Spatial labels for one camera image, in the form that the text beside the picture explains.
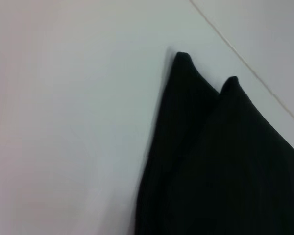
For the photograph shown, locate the black shirt with FREE print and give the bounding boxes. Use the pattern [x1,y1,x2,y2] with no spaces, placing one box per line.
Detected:
[134,51,294,235]

